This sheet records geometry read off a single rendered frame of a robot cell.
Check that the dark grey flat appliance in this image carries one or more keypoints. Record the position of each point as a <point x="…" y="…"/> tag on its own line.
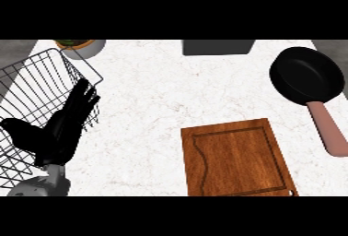
<point x="216" y="46"/>

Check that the white potted plant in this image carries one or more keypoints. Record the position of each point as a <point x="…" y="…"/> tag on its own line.
<point x="82" y="47"/>

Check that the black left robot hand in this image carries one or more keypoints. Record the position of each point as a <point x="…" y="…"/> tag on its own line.
<point x="67" y="123"/>

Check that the brown wooden cutting board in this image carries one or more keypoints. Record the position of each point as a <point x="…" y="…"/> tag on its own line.
<point x="237" y="159"/>

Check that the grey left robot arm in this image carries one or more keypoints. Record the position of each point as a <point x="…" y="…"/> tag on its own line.
<point x="44" y="184"/>

